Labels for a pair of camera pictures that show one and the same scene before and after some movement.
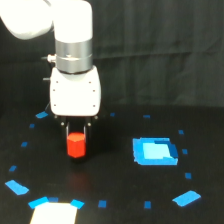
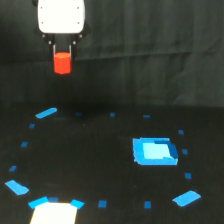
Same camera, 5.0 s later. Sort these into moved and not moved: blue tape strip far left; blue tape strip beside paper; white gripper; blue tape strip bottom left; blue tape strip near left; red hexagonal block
Moved: white gripper; red hexagonal block
Not moved: blue tape strip beside paper; blue tape strip bottom left; blue tape strip far left; blue tape strip near left
